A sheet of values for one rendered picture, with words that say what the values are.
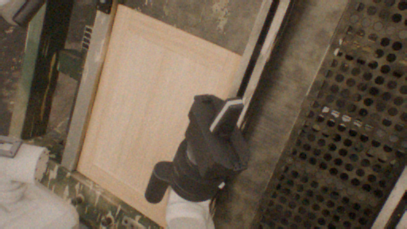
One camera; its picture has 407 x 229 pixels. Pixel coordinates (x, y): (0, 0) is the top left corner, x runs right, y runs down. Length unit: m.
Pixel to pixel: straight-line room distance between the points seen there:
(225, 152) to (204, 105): 0.08
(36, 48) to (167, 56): 0.48
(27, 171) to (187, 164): 0.29
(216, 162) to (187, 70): 0.60
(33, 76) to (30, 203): 0.69
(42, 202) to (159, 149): 0.44
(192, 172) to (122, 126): 0.67
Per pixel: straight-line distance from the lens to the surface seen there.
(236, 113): 0.48
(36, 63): 1.41
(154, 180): 0.63
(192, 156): 0.56
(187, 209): 0.64
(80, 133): 1.31
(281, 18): 0.91
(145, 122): 1.16
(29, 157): 0.74
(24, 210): 0.80
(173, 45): 1.08
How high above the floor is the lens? 1.99
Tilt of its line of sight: 49 degrees down
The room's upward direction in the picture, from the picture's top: straight up
